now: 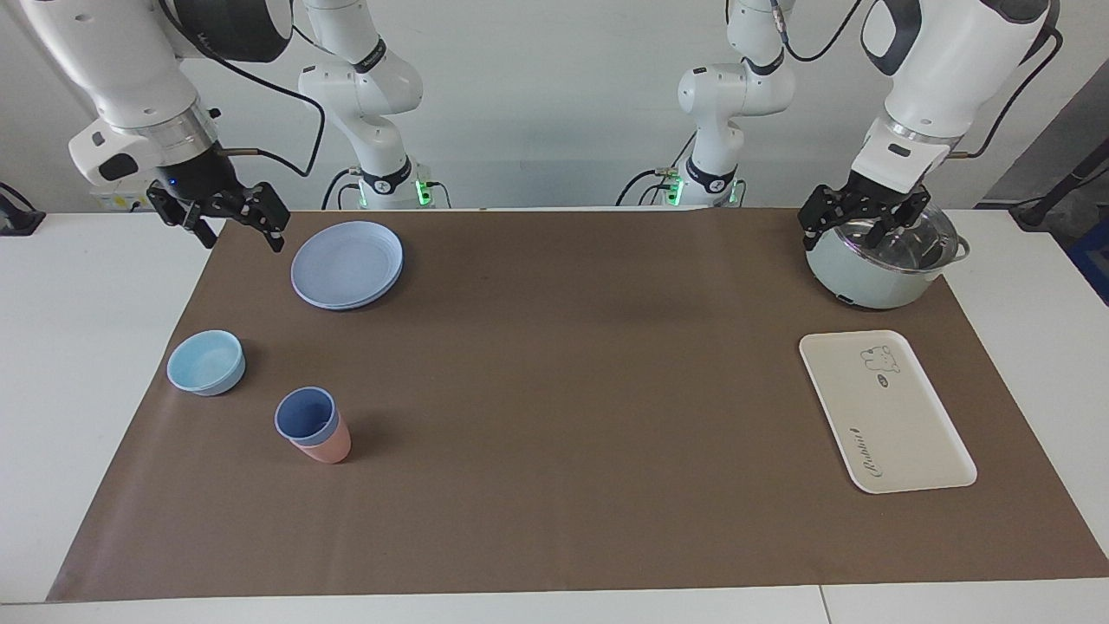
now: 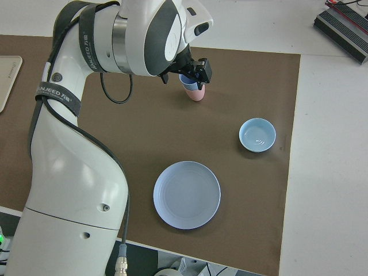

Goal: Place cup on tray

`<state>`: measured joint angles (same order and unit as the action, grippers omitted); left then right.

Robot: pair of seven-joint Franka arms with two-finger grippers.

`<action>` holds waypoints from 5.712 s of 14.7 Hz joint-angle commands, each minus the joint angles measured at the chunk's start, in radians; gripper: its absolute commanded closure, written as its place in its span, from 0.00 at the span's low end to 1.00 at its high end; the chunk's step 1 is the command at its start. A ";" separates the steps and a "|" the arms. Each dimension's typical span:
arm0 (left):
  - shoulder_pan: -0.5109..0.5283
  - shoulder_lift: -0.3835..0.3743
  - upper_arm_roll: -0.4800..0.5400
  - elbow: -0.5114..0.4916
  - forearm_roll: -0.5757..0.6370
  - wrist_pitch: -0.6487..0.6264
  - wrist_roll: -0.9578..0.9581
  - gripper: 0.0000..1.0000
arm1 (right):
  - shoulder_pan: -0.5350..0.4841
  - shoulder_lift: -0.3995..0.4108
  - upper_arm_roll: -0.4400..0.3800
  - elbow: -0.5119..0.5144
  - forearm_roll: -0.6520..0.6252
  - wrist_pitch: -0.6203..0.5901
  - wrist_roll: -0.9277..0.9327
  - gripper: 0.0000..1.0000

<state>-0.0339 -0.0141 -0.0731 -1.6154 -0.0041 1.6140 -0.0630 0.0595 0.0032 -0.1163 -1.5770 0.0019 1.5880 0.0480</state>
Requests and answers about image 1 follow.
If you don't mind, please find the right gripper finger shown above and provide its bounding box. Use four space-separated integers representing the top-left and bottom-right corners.
227 182 291 254
146 180 218 250

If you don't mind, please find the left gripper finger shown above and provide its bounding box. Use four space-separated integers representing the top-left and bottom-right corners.
872 188 932 253
798 184 859 253

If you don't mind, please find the blue ribbed cup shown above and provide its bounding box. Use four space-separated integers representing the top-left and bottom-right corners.
275 387 339 447

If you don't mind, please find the pink cup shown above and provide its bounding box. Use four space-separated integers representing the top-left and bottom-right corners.
290 414 353 465

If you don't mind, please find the white tray with bear print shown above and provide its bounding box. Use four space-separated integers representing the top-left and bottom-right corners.
798 329 978 495

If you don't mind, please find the glass pot lid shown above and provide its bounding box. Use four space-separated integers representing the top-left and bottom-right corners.
830 204 961 275

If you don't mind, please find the pale green cooking pot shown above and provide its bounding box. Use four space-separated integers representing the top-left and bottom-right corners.
806 206 971 310

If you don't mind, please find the periwinkle blue plate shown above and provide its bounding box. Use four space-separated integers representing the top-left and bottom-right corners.
290 221 405 311

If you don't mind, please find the black stand leg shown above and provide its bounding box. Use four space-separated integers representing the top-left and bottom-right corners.
1009 143 1109 231

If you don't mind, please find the light blue bowl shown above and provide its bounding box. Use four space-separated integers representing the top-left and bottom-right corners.
166 329 247 397

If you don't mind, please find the blue crate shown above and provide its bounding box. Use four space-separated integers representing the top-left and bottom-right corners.
1067 217 1109 306

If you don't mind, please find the brown table mat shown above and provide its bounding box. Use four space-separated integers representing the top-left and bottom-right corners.
48 208 1109 603

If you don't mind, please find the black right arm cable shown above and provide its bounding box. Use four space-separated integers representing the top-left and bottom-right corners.
156 0 328 179

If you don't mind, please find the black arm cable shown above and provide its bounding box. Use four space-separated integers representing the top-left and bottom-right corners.
767 0 1065 162
156 0 328 179

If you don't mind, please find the white wall socket box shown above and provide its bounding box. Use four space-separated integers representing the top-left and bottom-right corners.
89 169 165 212

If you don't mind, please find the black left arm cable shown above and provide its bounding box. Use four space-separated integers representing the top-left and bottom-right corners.
767 0 1065 162

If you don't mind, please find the black clamp mount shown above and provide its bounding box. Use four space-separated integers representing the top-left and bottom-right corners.
0 182 47 237

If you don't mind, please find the black base cable bundle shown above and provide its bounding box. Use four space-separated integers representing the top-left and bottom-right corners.
615 130 698 209

